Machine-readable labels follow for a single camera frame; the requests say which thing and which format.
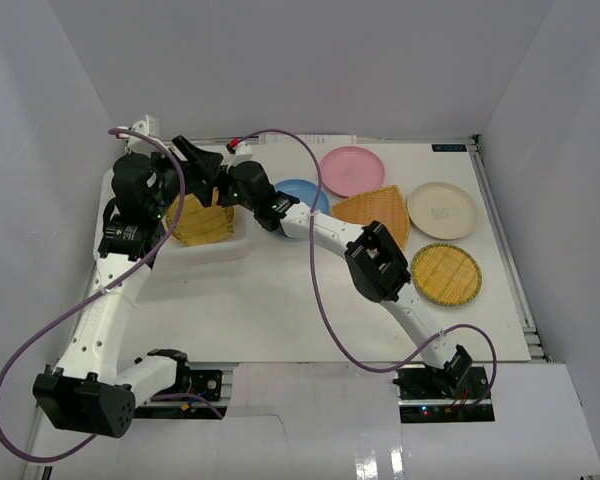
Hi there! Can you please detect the square bamboo tray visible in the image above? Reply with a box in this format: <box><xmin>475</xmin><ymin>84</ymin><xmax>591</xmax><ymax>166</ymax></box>
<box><xmin>172</xmin><ymin>193</ymin><xmax>234</xmax><ymax>247</ymax></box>

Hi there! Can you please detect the blue plastic plate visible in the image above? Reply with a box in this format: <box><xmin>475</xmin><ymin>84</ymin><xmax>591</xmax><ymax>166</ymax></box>
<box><xmin>274</xmin><ymin>179</ymin><xmax>318</xmax><ymax>241</ymax></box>

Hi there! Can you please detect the pink plastic plate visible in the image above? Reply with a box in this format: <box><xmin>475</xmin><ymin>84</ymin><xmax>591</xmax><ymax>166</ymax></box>
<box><xmin>320</xmin><ymin>146</ymin><xmax>385</xmax><ymax>198</ymax></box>

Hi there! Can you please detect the fan-shaped bamboo tray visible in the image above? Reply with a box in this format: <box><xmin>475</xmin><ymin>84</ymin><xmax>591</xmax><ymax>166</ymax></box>
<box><xmin>331</xmin><ymin>185</ymin><xmax>410</xmax><ymax>250</ymax></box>

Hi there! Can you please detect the round green-rimmed bamboo tray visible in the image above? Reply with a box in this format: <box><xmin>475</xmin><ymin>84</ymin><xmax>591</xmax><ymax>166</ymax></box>
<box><xmin>411</xmin><ymin>243</ymin><xmax>482</xmax><ymax>307</ymax></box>

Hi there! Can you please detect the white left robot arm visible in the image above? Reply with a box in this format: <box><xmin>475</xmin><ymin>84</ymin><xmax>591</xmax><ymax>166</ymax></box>
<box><xmin>33</xmin><ymin>137</ymin><xmax>223</xmax><ymax>438</ymax></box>

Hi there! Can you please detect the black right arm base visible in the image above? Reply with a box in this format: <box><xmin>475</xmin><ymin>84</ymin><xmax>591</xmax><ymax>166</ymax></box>
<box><xmin>393</xmin><ymin>366</ymin><xmax>495</xmax><ymax>424</ymax></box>

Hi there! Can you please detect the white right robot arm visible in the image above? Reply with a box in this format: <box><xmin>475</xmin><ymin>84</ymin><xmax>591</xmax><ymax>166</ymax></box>
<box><xmin>214</xmin><ymin>160</ymin><xmax>472</xmax><ymax>399</ymax></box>

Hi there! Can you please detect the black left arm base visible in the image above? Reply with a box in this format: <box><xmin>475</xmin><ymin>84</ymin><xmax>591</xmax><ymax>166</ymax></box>
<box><xmin>134</xmin><ymin>367</ymin><xmax>233</xmax><ymax>420</ymax></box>

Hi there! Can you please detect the white plastic bin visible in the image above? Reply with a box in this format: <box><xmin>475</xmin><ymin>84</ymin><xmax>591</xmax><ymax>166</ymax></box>
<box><xmin>93</xmin><ymin>169</ymin><xmax>250</xmax><ymax>271</ymax></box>

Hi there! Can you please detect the white printed label strip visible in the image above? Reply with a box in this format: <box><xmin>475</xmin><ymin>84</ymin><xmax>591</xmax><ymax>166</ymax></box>
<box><xmin>258</xmin><ymin>132</ymin><xmax>357</xmax><ymax>148</ymax></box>

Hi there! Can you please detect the dark logo sticker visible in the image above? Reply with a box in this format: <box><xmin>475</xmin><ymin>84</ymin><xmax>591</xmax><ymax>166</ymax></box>
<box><xmin>431</xmin><ymin>143</ymin><xmax>467</xmax><ymax>153</ymax></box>

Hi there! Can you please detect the cream plastic plate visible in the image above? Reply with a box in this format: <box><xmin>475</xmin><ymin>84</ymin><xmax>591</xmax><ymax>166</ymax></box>
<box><xmin>406</xmin><ymin>182</ymin><xmax>478</xmax><ymax>240</ymax></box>

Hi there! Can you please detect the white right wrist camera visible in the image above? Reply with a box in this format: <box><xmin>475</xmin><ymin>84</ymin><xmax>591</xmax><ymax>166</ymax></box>
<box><xmin>226</xmin><ymin>138</ymin><xmax>253</xmax><ymax>169</ymax></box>

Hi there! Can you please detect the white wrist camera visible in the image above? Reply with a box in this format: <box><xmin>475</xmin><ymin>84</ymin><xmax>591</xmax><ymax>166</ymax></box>
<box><xmin>115</xmin><ymin>114</ymin><xmax>160</xmax><ymax>141</ymax></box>
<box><xmin>226</xmin><ymin>138</ymin><xmax>253</xmax><ymax>169</ymax></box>

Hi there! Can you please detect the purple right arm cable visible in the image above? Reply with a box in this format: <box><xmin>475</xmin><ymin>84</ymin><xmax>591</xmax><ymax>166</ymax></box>
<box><xmin>237</xmin><ymin>129</ymin><xmax>499</xmax><ymax>412</ymax></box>

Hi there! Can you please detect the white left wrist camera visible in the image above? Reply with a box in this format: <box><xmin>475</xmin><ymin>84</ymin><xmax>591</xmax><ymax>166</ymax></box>
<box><xmin>115</xmin><ymin>114</ymin><xmax>160</xmax><ymax>141</ymax></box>

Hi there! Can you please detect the aluminium table edge rail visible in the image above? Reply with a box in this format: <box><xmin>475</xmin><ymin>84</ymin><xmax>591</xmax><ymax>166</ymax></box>
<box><xmin>469</xmin><ymin>134</ymin><xmax>552</xmax><ymax>363</ymax></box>

